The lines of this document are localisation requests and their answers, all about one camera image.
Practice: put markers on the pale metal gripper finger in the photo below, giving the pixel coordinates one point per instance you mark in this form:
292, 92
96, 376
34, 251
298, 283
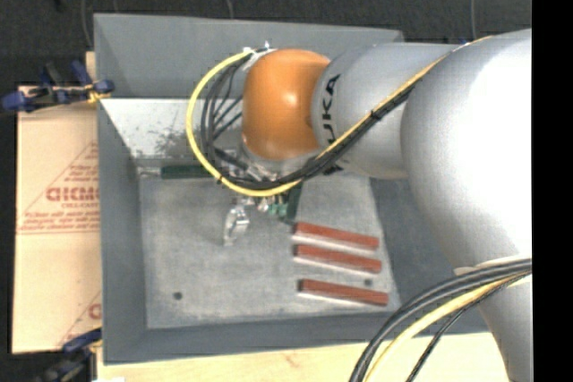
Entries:
243, 223
229, 232

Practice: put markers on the grey metal bin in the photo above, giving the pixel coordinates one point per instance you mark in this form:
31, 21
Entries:
201, 273

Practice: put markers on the dark green flat block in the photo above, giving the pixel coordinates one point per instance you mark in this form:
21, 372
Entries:
181, 171
295, 202

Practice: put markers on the red-brown flat block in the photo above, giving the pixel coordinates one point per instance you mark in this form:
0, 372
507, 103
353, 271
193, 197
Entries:
344, 292
336, 235
338, 258

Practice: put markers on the brown cardboard board, red print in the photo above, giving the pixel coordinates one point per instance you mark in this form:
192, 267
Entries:
53, 201

